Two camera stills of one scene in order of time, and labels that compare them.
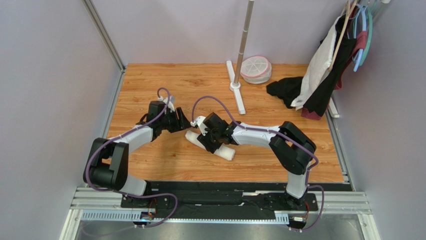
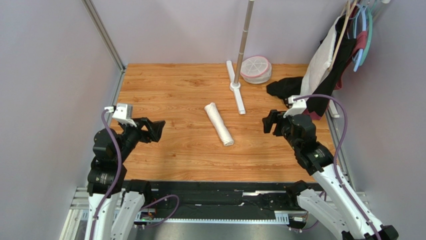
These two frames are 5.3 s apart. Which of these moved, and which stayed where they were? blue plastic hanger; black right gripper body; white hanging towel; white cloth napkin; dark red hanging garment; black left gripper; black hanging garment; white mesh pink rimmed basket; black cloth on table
Moved: black left gripper; white cloth napkin; black right gripper body
Stayed: black cloth on table; dark red hanging garment; blue plastic hanger; white mesh pink rimmed basket; black hanging garment; white hanging towel
